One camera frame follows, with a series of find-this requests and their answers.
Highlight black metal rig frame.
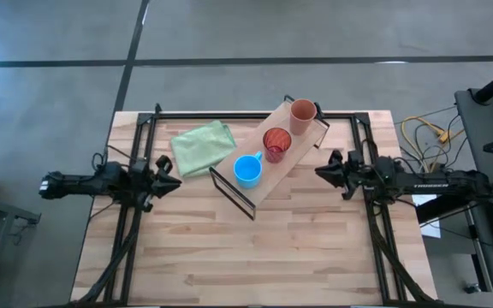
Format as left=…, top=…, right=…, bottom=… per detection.
left=70, top=102, right=444, bottom=308

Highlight yellow cable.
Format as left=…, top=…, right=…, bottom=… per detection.
left=401, top=115, right=466, bottom=162

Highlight light green cloth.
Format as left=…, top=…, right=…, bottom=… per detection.
left=170, top=119, right=238, bottom=179

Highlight blue plastic mug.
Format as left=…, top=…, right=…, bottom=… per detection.
left=232, top=151, right=264, bottom=190

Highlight dark grey desk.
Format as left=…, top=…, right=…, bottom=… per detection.
left=454, top=87, right=493, bottom=308

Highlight terracotta brown cup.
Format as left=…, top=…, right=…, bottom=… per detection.
left=288, top=98, right=318, bottom=137

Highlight black floor cables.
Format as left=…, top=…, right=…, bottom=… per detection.
left=399, top=113, right=470, bottom=173

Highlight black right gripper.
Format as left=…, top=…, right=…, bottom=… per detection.
left=314, top=148, right=368, bottom=201

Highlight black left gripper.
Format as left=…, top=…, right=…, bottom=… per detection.
left=133, top=154, right=183, bottom=214

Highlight white paper sheet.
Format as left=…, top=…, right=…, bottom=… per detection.
left=411, top=194, right=443, bottom=240

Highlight red translucent ribbed cup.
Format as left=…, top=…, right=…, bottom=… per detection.
left=262, top=127, right=293, bottom=164

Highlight wooden shelf black metal frame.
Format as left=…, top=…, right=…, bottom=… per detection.
left=207, top=94, right=331, bottom=222

